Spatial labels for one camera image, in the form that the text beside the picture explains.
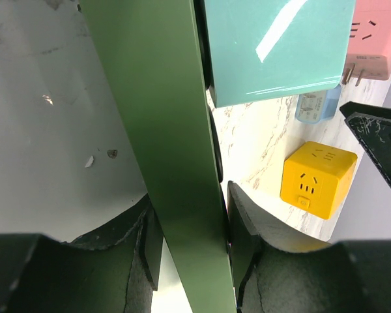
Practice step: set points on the yellow cube plug adapter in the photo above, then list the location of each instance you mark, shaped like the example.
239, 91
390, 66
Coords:
317, 177

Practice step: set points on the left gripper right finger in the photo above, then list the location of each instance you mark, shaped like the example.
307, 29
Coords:
277, 268

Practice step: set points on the teal plug adapter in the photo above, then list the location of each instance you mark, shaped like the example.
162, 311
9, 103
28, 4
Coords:
267, 49

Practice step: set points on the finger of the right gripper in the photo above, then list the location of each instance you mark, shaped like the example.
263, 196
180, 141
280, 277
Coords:
371, 126

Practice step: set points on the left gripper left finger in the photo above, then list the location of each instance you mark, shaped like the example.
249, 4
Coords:
113, 268

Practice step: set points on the pink cube plug adapter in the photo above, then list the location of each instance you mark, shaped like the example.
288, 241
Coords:
369, 49

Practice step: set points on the green power strip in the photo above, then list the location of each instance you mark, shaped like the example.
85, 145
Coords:
151, 57

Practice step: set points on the light blue plug adapter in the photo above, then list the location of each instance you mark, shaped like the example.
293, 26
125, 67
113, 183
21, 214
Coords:
316, 107

